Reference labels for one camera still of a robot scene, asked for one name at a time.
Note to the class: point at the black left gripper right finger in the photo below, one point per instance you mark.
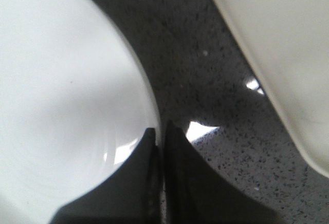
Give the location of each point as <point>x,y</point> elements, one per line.
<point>196,193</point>

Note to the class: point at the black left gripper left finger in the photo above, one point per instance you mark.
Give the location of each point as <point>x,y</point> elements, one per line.
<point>130,195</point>

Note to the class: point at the white round plate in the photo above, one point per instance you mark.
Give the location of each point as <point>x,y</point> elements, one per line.
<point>75,102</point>

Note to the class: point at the cream rabbit serving tray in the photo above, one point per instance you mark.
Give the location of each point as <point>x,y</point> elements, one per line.
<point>286,44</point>

